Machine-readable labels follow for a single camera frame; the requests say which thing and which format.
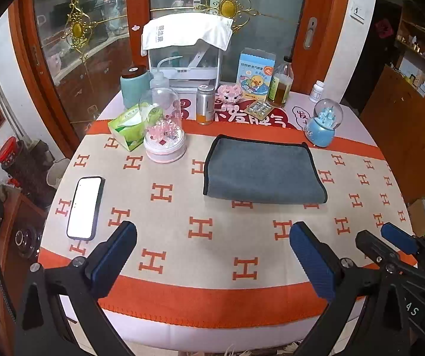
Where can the white cloth cover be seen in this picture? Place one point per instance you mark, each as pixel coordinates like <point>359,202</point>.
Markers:
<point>186,31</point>

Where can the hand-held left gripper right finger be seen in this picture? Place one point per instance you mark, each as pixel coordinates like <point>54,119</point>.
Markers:
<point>310,259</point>

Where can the orange patterned blanket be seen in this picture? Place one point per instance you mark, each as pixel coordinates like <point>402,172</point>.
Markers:
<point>197,263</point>

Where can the blue box with duck print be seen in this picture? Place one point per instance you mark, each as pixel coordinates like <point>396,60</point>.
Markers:
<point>255,76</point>

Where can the black smartphone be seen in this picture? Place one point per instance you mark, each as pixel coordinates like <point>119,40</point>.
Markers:
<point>85,207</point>

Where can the white pill bottle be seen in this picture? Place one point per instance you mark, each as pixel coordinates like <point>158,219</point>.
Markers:
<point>316,92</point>

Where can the white bucket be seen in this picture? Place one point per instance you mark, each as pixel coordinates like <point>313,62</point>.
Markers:
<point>58,172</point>

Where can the silver canister with orange base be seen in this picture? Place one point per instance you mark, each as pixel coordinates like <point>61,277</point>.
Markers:
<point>205,104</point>

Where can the clear wash bottle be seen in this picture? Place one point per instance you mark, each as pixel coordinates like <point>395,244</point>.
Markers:
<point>159,81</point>

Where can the grey towel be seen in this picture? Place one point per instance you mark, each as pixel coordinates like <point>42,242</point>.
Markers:
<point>262,168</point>

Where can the pill blister pack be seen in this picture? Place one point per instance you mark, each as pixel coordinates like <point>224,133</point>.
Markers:
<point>258,109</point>

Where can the wooden glass door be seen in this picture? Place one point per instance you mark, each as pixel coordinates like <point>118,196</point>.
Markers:
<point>271,3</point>
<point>82,81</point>

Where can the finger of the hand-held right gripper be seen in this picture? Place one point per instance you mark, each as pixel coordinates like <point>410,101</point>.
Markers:
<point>370,246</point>
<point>398,236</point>

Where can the jar with red lid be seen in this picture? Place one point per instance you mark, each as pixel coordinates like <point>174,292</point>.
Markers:
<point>7,152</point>

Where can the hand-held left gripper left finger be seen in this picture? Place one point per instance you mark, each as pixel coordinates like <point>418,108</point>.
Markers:
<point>113,259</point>

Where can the green tissue pack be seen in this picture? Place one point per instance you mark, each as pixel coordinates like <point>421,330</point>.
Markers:
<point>126,128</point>

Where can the pink pig toy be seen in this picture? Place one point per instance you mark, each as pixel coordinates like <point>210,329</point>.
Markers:
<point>230,93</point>

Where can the white wall switch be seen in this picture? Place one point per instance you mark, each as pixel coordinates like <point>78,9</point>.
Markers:
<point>359,11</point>

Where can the wooden shelf cabinet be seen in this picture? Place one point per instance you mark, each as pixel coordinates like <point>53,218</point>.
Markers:
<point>401,118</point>

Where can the cardboard box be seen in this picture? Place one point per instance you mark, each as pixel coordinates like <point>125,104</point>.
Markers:
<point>420,217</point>

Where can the white countertop appliance box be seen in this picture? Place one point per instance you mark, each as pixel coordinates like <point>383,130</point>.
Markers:
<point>186,65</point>

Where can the blue castle snow globe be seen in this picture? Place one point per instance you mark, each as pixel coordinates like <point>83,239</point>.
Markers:
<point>323,126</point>

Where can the glass bottle with amber liquid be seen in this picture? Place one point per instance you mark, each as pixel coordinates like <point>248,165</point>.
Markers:
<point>280,87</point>

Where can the glass dome with pink flowers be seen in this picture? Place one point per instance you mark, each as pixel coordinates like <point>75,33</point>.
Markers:
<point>164,133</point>

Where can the teal canister with brown lid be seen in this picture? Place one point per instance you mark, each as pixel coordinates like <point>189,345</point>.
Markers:
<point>134,89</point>

